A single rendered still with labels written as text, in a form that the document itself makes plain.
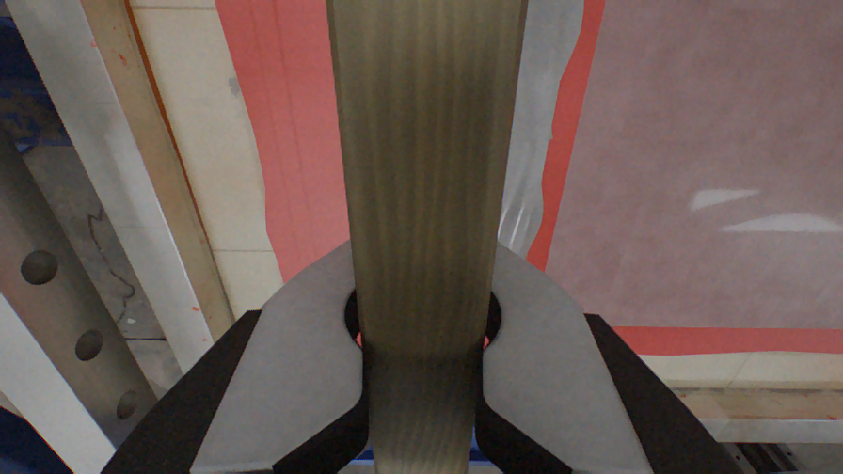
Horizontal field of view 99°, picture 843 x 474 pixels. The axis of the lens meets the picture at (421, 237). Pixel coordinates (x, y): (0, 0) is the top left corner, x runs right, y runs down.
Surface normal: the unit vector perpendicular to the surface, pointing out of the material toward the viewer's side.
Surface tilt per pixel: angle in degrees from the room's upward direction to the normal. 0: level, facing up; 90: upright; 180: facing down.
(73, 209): 0
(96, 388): 90
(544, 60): 29
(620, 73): 0
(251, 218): 0
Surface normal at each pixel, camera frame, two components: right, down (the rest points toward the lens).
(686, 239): 0.00, 0.50
